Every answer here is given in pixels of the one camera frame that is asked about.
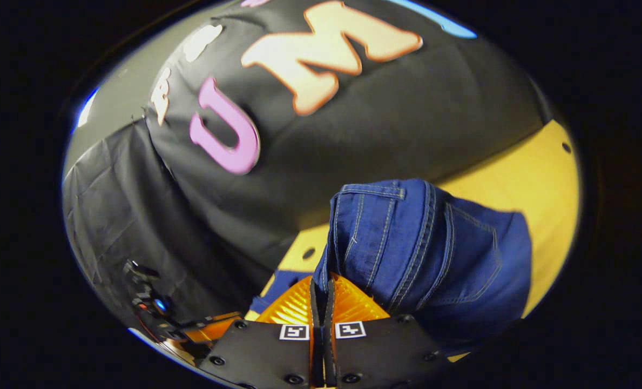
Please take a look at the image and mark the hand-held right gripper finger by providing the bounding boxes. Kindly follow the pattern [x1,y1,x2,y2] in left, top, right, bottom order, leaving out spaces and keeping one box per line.
[199,276,322,389]
[323,273,451,389]

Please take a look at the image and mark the blue denim jeans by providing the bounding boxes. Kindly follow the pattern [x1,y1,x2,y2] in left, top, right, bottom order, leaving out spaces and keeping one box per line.
[248,178,533,357]

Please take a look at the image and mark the black backdrop cloth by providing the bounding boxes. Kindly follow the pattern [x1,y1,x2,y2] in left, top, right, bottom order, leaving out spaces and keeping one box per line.
[62,0,549,331]

